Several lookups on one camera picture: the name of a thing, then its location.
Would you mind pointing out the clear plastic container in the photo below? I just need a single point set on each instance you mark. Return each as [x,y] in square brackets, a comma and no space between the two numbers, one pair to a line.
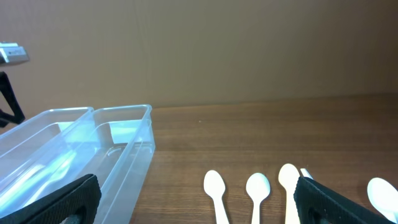
[115,144]
[19,144]

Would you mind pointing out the white spoon far left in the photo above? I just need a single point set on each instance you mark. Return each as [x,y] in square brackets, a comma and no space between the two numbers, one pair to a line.
[214,187]

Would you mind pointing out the left clear plastic container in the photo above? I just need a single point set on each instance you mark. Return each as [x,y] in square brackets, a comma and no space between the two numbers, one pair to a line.
[19,144]

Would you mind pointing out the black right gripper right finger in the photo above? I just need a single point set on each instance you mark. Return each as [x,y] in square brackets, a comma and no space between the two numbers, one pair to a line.
[318,204]

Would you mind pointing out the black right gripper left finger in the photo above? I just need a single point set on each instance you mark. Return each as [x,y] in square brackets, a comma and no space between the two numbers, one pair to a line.
[76,202]

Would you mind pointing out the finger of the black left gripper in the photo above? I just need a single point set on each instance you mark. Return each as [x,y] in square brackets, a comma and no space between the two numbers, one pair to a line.
[8,93]

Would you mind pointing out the white spoon far right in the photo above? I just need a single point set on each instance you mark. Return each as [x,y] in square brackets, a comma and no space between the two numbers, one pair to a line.
[383,197]

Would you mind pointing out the white spoon bowl down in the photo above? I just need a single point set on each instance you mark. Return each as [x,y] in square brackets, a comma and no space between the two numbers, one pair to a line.
[305,173]

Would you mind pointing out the yellow plastic spoon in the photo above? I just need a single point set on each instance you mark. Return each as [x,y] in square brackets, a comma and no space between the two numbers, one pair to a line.
[288,177]

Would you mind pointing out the white spoon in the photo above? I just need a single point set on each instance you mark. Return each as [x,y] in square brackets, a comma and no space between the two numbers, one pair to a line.
[214,187]
[383,197]
[258,188]

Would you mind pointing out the right clear plastic container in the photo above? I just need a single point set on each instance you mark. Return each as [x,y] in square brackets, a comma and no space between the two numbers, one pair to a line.
[115,144]

